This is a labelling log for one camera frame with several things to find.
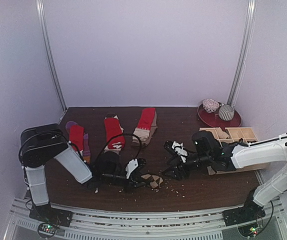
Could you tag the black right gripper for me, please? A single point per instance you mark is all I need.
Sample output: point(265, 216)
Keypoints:
point(177, 164)

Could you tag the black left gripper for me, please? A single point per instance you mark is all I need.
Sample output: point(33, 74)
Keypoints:
point(134, 179)

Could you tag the brown argyle sock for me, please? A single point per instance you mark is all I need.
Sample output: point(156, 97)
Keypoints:
point(154, 181)

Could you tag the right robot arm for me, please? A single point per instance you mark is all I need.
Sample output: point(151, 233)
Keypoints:
point(229, 157)

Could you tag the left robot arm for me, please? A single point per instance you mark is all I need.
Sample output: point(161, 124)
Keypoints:
point(44, 143)

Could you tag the purple striped sock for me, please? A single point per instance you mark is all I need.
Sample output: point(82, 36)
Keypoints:
point(86, 153)

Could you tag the red sock middle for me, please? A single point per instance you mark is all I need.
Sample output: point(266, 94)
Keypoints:
point(113, 133)

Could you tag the red sock far left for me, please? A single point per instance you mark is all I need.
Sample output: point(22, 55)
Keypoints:
point(76, 137)

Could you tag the beige sock in box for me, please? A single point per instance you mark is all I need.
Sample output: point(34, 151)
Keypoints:
point(223, 133)

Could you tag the red white sock right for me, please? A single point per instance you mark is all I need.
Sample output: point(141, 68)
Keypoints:
point(143, 128)

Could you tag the red round tray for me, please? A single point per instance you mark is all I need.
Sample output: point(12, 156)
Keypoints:
point(213, 120)

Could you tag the wooden divided organizer box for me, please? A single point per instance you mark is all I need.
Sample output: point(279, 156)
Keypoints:
point(234, 134)

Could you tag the white patterned bowl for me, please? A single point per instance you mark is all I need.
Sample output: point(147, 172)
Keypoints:
point(210, 105)

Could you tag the grey striped cup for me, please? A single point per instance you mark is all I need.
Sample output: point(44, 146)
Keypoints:
point(226, 112)

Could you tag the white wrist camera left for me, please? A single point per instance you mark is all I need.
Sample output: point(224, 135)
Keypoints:
point(130, 167)

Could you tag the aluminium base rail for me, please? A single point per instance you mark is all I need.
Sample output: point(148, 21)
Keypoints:
point(91, 224)

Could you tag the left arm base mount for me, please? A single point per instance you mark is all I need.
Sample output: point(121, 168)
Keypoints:
point(50, 215)

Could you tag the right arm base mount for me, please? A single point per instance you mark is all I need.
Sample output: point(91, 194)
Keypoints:
point(248, 212)

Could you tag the aluminium frame post right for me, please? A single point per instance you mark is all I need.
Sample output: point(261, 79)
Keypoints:
point(244, 49)

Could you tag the aluminium frame post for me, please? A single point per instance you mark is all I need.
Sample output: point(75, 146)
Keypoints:
point(244, 49)
point(49, 55)

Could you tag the aluminium frame post left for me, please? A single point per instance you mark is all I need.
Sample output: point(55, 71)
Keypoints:
point(49, 55)

